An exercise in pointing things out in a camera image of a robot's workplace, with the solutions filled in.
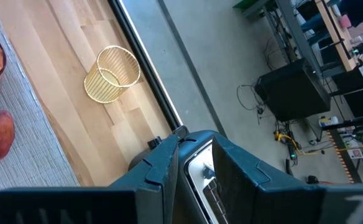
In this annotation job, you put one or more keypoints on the black chrome-top toaster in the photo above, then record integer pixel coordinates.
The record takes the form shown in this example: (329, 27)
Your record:
(197, 168)

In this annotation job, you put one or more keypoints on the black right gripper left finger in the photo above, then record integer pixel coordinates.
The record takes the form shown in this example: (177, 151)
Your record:
(156, 174)

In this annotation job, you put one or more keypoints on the clear ribbed glass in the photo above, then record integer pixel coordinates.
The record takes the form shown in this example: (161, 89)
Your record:
(113, 77)

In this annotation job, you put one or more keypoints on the black aluminium table frame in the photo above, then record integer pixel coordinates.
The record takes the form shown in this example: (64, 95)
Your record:
(147, 67)

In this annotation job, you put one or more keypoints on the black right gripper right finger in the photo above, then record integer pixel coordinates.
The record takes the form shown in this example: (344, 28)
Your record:
(243, 186)

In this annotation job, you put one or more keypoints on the white bottle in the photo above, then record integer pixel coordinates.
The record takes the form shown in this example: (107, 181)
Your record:
(329, 121)

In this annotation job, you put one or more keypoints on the wooden desk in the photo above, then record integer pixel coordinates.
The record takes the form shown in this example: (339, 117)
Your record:
(337, 34)

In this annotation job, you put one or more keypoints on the grey woven placemat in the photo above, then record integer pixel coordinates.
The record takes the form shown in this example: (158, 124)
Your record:
(29, 149)

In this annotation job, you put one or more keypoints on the black computer case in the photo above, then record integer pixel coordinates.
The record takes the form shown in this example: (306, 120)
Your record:
(293, 90)

